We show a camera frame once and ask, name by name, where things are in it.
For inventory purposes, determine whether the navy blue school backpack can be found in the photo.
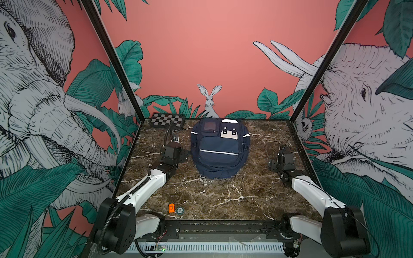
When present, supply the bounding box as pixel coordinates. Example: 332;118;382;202
190;118;250;180

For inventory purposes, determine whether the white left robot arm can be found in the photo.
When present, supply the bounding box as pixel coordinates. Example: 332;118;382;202
92;142;188;255

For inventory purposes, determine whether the black white checkerboard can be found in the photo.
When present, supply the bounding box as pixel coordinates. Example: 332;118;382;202
149;112;186;130

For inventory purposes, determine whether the black front mounting rail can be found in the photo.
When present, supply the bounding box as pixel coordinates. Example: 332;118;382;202
141;219;307;242

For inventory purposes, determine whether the white slotted cable duct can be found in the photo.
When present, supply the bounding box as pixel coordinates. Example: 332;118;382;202
139;242;285;254

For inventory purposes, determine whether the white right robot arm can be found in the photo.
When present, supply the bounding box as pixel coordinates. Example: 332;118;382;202
268;146;371;258

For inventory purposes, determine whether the orange pencil sharpener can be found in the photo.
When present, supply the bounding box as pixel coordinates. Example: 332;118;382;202
168;203;175;213

